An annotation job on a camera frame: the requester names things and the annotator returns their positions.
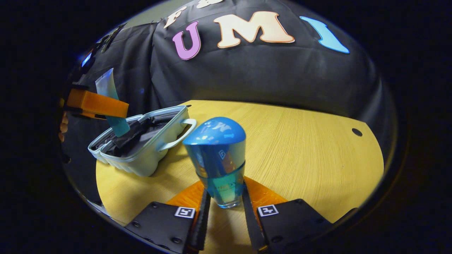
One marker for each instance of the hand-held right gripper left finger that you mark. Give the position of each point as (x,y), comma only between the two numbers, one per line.
(203,218)

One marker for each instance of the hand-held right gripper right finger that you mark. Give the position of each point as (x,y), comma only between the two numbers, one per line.
(250,222)

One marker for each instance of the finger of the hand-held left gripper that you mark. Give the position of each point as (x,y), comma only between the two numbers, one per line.
(99,105)

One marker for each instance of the teal skin care tube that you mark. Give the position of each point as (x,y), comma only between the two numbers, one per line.
(106,84)

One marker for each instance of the blue skin care bottle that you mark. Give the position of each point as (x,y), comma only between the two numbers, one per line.
(215,158)

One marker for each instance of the light blue suitcase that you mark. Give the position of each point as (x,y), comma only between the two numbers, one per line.
(148,158)

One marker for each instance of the black backdrop cloth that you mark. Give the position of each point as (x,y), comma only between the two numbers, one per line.
(265,77)

